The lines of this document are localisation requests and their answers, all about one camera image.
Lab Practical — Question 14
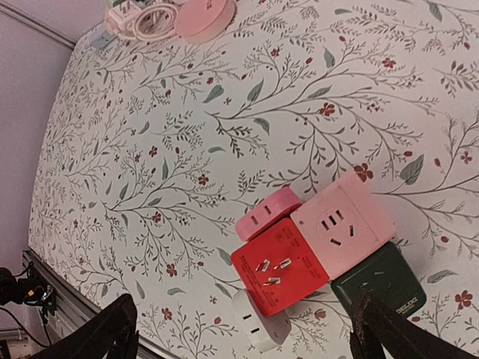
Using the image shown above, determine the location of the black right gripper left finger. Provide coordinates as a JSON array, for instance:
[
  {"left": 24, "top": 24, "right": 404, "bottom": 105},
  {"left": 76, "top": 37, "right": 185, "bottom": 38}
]
[{"left": 31, "top": 294, "right": 139, "bottom": 359}]

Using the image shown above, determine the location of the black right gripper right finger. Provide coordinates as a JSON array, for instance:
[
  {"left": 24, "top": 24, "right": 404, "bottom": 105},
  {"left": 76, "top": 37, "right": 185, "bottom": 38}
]
[{"left": 350, "top": 292, "right": 474, "bottom": 359}]

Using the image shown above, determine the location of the dark green cube socket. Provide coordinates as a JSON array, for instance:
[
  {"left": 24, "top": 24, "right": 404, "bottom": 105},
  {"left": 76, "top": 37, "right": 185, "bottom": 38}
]
[{"left": 331, "top": 242, "right": 427, "bottom": 317}]

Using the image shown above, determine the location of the light pink cube socket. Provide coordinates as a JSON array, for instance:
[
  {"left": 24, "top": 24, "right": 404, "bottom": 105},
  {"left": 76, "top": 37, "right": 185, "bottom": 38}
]
[{"left": 290, "top": 172, "right": 397, "bottom": 280}]

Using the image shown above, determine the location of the white plug adapter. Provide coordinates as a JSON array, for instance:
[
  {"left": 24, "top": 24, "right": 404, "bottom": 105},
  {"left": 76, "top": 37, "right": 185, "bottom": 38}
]
[{"left": 232, "top": 289, "right": 292, "bottom": 353}]

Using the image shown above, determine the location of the red cube socket adapter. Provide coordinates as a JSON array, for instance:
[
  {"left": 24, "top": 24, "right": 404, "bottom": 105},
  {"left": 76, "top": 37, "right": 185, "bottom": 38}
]
[{"left": 231, "top": 218, "right": 329, "bottom": 317}]

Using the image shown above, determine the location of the pink plug adapter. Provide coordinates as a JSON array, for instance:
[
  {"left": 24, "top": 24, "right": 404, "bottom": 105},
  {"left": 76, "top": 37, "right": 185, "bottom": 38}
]
[{"left": 235, "top": 187, "right": 303, "bottom": 242}]

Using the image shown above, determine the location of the white plug block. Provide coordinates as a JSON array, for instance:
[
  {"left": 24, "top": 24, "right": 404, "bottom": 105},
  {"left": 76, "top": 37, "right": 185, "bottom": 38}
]
[{"left": 104, "top": 1, "right": 141, "bottom": 40}]

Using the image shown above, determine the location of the floral table cloth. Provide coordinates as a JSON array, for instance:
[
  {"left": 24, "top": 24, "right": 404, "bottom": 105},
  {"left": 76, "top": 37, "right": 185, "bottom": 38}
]
[{"left": 28, "top": 1, "right": 478, "bottom": 358}]

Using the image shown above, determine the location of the blue power strip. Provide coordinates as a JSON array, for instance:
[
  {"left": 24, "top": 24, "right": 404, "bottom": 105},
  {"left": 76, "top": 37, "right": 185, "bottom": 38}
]
[{"left": 90, "top": 31, "right": 117, "bottom": 49}]

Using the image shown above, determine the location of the aluminium front rail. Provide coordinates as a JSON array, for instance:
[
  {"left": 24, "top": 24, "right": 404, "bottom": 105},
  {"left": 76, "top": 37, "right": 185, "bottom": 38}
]
[{"left": 21, "top": 249, "right": 173, "bottom": 359}]

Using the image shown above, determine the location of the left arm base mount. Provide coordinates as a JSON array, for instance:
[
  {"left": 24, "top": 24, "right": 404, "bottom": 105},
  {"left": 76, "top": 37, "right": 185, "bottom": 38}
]
[{"left": 1, "top": 261, "right": 56, "bottom": 349}]

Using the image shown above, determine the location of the white coiled cable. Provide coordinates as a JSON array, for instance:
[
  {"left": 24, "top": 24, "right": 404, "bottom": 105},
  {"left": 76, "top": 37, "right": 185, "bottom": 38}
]
[{"left": 126, "top": 2, "right": 180, "bottom": 41}]

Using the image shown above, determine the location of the pink round cable reel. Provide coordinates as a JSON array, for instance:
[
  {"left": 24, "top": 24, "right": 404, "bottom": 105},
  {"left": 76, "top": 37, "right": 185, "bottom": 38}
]
[{"left": 174, "top": 0, "right": 236, "bottom": 44}]

